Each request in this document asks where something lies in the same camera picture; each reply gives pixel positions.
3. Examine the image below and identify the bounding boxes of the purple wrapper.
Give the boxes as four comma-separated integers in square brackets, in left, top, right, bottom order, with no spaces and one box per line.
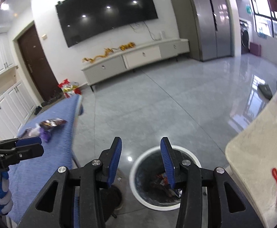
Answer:
[39,127,52,143]

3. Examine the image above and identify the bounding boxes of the white round trash bin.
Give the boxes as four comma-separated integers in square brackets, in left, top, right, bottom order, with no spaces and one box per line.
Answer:
[129,145,202,211]

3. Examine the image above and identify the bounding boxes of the blue white gloved left hand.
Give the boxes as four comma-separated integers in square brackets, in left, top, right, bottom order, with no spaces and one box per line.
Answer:
[0,171,13,216]

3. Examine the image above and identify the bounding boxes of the blue fluffy rug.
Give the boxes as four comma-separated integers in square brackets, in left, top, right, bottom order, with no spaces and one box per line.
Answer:
[6,94,83,223]

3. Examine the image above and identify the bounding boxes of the white crumpled plastic bag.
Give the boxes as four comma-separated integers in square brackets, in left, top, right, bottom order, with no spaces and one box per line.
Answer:
[18,123,41,139]

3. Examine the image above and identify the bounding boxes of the white shoe cabinet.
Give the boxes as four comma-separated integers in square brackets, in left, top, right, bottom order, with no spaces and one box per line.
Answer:
[0,33,36,139]

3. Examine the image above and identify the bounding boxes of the dark snack bag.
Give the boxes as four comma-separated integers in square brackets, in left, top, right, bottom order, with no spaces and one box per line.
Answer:
[39,118,66,131]

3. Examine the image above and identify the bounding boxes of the shoes by door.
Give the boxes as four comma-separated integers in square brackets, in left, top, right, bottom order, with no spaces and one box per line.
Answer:
[34,93,63,115]

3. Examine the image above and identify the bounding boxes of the beige sofa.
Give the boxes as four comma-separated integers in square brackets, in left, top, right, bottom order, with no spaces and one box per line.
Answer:
[225,92,277,227]

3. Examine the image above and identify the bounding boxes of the dark brown entrance door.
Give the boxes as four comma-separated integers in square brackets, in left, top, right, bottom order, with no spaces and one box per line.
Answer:
[18,25,61,101]

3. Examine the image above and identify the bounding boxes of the red white gift bag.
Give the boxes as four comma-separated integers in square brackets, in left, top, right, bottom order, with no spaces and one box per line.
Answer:
[58,79,81,98]

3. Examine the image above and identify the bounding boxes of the grey slipper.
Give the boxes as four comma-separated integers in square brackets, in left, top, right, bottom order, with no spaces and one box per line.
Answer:
[258,84,273,100]

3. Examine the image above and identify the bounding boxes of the white grey TV cabinet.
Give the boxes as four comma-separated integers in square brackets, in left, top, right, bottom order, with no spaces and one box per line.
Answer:
[81,39,190,88]

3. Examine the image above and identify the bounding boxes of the golden dragon ornament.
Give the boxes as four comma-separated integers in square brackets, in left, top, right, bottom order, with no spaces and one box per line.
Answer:
[82,42,136,64]

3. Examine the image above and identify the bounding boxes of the washing machine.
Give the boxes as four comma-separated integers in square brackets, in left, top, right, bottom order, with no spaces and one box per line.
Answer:
[239,20,250,55]

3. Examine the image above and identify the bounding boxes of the silver double-door refrigerator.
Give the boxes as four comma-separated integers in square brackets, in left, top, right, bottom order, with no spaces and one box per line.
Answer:
[190,0,232,61]

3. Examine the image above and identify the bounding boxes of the large black wall television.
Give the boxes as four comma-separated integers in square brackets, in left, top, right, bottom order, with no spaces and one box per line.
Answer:
[56,0,158,47]

